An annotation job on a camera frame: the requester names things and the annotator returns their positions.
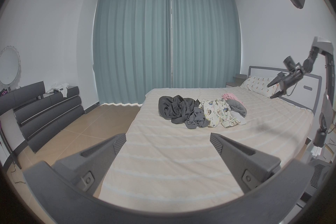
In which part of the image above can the black garment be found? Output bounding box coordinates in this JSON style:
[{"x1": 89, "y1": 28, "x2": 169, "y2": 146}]
[{"x1": 158, "y1": 95, "x2": 201, "y2": 124}]

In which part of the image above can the pink garment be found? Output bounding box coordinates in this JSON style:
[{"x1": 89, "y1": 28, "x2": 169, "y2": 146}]
[{"x1": 221, "y1": 92, "x2": 243, "y2": 104}]

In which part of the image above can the grey bedside table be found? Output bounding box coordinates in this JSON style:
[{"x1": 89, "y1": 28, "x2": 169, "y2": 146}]
[{"x1": 226, "y1": 74, "x2": 247, "y2": 88}]

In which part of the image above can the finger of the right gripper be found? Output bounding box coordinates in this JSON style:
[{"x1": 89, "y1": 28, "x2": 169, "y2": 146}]
[
  {"x1": 267, "y1": 72, "x2": 285, "y2": 88},
  {"x1": 270, "y1": 89, "x2": 286, "y2": 99}
]

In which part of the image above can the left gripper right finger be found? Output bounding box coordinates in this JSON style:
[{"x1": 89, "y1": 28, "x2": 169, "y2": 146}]
[{"x1": 210, "y1": 133, "x2": 281, "y2": 194}]

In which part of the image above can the blue-green curtain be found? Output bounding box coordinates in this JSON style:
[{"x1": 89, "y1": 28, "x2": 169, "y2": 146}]
[{"x1": 92, "y1": 0, "x2": 242, "y2": 106}]

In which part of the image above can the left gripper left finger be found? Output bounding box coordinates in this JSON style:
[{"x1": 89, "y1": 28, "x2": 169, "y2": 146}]
[{"x1": 52, "y1": 133, "x2": 127, "y2": 196}]

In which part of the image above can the round white framed mirror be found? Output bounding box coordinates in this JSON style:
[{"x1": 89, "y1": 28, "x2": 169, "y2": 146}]
[{"x1": 0, "y1": 46, "x2": 21, "y2": 92}]

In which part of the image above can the small white garment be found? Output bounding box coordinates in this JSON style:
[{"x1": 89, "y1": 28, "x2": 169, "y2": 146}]
[{"x1": 230, "y1": 111, "x2": 247, "y2": 125}]

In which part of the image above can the grey knit garment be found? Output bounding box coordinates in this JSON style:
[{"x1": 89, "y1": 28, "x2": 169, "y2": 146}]
[{"x1": 226, "y1": 99, "x2": 248, "y2": 117}]

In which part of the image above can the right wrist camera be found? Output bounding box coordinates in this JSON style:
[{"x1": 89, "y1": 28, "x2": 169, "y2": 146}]
[{"x1": 283, "y1": 56, "x2": 301, "y2": 72}]

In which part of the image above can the white crumpled garment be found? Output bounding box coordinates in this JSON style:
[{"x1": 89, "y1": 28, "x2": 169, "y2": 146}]
[{"x1": 47, "y1": 83, "x2": 69, "y2": 98}]

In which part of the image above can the dark grey chest of drawers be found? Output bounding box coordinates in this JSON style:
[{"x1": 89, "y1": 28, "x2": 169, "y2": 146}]
[{"x1": 0, "y1": 81, "x2": 84, "y2": 154}]

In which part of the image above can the white printed pyjama top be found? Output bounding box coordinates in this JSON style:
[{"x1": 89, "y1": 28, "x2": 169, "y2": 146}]
[{"x1": 199, "y1": 98, "x2": 238, "y2": 129}]

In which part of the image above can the bed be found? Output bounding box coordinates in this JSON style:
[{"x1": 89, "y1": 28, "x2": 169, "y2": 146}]
[{"x1": 92, "y1": 65, "x2": 323, "y2": 211}]

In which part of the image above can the white printed pillow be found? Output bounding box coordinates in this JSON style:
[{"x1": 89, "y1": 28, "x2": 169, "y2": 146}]
[{"x1": 240, "y1": 75, "x2": 282, "y2": 99}]

